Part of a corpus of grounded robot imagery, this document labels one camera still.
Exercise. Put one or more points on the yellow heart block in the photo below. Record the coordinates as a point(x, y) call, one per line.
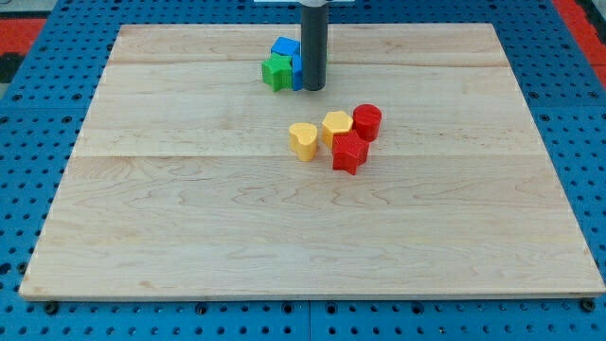
point(303, 140)

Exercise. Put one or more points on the blue cube block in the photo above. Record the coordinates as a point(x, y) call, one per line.
point(285, 46)

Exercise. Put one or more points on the yellow hexagon block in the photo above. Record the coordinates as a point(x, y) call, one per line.
point(335, 123)

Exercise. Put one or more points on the blue block behind rod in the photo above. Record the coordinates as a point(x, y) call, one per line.
point(297, 72)

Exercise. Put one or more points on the green star block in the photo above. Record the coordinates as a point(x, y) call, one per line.
point(277, 72)

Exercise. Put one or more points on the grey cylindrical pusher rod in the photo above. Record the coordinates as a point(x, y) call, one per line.
point(314, 38)

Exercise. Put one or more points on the wooden board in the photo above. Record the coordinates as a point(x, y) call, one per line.
point(182, 184)

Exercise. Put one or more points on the red cylinder block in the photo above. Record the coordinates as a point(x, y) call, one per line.
point(367, 119)

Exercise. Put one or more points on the red star block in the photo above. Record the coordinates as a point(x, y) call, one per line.
point(349, 152)

